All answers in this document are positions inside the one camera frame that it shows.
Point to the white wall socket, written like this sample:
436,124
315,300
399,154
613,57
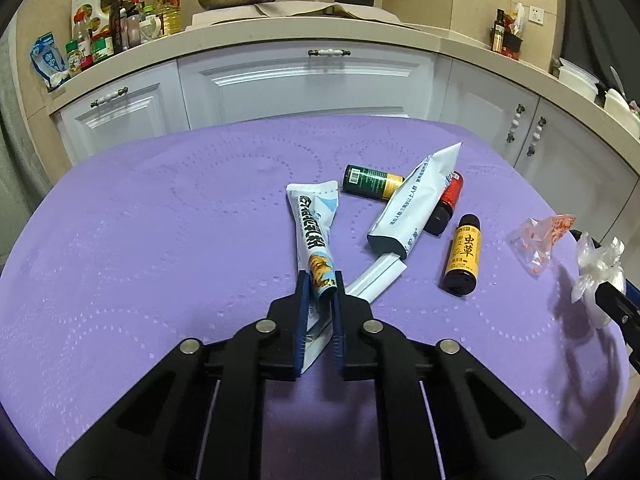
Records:
537,15

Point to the dark bottle red label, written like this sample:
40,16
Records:
447,200

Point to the dark olive oil bottle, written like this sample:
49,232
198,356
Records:
497,32

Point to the purple tablecloth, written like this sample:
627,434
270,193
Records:
150,260

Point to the black curtain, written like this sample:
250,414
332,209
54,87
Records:
600,10

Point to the dark bottle green label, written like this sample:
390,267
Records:
367,182

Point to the white upright packet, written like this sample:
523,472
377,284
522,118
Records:
519,17

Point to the dark bottle yellow label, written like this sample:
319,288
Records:
462,255

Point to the wide white cabinet door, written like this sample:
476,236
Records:
300,90

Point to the large white tube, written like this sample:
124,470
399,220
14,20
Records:
410,205

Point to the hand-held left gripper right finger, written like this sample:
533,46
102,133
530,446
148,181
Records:
339,320

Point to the red box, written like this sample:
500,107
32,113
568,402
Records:
511,49

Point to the yellow cooking oil bottle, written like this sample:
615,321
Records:
169,10

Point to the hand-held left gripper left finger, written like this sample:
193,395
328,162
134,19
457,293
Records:
301,320

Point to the group of condiment bottles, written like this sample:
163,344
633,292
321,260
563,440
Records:
110,20

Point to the clear orange printed wrapper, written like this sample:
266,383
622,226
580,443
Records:
537,240

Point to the clear plastic bag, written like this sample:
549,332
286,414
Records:
595,265

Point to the blue and white packet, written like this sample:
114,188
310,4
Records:
49,60

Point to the white tube orange print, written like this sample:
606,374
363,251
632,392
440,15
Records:
312,230

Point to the metal spoon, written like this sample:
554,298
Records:
616,80

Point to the beige kitchen countertop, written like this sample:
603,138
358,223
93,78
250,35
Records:
300,35

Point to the grey cloth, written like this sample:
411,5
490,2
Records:
20,160

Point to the white container with lid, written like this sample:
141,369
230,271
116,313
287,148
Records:
577,82

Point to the white plastic strip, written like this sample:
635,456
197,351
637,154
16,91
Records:
375,277

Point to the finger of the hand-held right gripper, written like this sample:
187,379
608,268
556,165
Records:
617,307
581,236

